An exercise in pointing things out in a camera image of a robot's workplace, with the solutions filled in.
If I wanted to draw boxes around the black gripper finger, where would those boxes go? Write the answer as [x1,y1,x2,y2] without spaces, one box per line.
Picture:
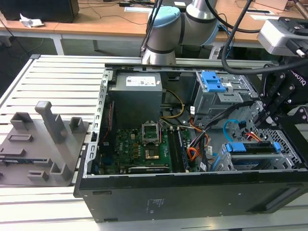
[255,105,308,167]
[261,71,296,109]

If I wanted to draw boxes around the orange disk wire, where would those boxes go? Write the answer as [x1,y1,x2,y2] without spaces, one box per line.
[244,131,263,143]

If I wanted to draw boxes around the hard disk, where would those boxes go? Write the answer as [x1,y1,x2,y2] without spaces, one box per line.
[211,141,281,172]

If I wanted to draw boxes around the blue disk wire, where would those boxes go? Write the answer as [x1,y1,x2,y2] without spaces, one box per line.
[223,119,246,143]

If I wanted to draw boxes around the grey metal disk bay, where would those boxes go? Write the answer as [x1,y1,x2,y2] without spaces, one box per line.
[208,125,304,172]

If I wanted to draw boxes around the blue plastic latch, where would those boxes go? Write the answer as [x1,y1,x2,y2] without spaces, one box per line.
[202,70,227,93]

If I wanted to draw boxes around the grey metal drive cage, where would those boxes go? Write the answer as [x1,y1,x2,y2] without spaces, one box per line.
[193,71,262,122]

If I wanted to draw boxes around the brown cardboard box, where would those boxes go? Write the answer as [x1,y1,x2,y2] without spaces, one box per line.
[254,0,289,12]

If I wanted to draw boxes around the black PC case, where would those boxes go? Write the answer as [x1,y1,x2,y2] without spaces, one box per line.
[73,63,308,223]

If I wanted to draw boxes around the metal socket cover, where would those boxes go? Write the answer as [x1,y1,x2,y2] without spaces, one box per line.
[141,122,161,145]

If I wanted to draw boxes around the CPU socket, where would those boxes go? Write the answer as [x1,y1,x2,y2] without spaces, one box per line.
[144,148,161,161]

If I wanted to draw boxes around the grey power supply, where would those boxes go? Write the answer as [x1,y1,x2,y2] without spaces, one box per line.
[107,73,165,122]

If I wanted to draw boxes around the green motherboard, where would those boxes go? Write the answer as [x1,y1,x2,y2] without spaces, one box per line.
[100,127,200,174]

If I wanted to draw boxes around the wooden desk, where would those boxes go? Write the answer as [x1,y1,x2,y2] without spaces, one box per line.
[0,0,308,51]

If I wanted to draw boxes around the black box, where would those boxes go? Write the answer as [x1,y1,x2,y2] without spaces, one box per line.
[0,0,80,24]

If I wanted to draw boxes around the grey parts rack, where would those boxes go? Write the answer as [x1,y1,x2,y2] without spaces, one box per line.
[0,101,91,187]

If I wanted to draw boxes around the crumpled white paper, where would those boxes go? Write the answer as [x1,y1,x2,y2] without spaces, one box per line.
[19,13,45,28]

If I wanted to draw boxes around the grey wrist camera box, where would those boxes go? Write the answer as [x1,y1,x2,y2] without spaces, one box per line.
[257,16,308,57]

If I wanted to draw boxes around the thick black robot cables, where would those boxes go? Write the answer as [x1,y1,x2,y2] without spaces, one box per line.
[204,0,289,76]

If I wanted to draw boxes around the black cable bundle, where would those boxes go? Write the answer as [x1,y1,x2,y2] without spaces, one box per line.
[190,101,256,148]

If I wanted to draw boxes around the blue cables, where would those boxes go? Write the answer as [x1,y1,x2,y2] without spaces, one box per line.
[218,24,235,60]

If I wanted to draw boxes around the yellow wire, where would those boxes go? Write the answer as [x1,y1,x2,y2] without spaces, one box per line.
[160,89,185,119]

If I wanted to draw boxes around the orange wire bundle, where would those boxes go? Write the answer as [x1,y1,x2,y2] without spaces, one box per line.
[187,146,203,161]

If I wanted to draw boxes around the thin black arm cables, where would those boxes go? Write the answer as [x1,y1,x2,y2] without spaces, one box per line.
[139,0,164,58]

